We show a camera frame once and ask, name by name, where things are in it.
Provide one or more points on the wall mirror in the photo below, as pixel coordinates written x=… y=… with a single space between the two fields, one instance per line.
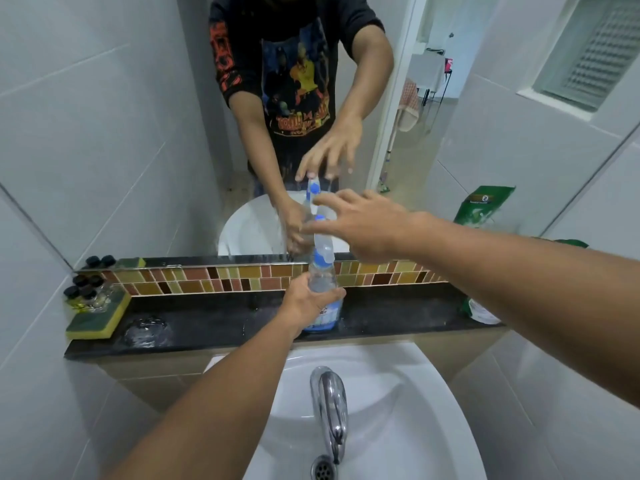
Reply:
x=125 y=119

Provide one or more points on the chrome sink drain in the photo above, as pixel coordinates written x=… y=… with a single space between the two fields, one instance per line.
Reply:
x=323 y=468

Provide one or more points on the person's left hand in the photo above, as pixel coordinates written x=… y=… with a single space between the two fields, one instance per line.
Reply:
x=299 y=304

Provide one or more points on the person's right thumb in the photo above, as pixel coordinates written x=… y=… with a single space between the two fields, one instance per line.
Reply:
x=324 y=226

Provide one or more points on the green refill pouch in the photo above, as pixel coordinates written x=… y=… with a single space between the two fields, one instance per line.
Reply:
x=481 y=312

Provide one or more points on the chrome faucet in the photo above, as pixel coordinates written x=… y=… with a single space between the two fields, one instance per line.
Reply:
x=331 y=404

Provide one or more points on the yellow green sponge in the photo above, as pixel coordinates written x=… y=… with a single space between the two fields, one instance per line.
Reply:
x=100 y=317

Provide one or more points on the clear plastic dish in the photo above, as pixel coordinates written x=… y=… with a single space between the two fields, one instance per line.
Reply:
x=146 y=332

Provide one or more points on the white ceramic sink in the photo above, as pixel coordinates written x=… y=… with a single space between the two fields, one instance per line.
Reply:
x=400 y=419

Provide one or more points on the person's left forearm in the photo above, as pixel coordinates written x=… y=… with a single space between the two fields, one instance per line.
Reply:
x=210 y=409

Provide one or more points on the clear spray bottle blue liquid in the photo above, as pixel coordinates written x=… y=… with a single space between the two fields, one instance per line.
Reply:
x=323 y=257

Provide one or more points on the small black-capped glass bottle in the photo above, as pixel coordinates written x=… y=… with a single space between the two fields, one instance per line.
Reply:
x=90 y=296
x=80 y=281
x=97 y=283
x=71 y=294

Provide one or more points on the black stone ledge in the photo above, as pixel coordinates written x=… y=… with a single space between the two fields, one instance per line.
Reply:
x=225 y=319

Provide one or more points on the person's right forearm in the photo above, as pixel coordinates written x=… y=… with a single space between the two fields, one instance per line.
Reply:
x=540 y=299

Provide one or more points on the person's left thumb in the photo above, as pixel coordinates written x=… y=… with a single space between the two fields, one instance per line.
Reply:
x=327 y=296

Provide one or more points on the person's right hand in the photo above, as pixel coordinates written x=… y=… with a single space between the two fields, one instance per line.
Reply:
x=380 y=227

